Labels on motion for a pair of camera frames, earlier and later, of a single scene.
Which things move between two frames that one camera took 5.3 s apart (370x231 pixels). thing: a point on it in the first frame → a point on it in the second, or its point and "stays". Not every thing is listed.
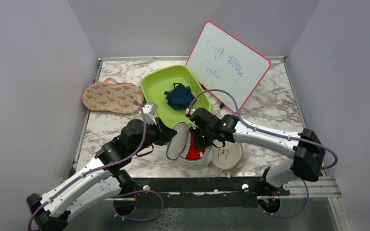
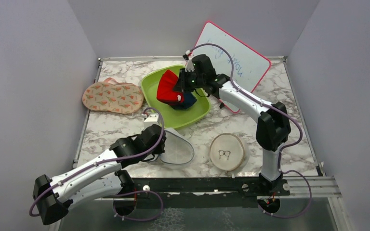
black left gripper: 164,133 → 161,151
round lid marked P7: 228,157 stays
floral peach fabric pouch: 111,96 stays
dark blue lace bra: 180,97 stays
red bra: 194,153 → 165,92
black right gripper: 194,131 → 180,85
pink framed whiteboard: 219,60 stays
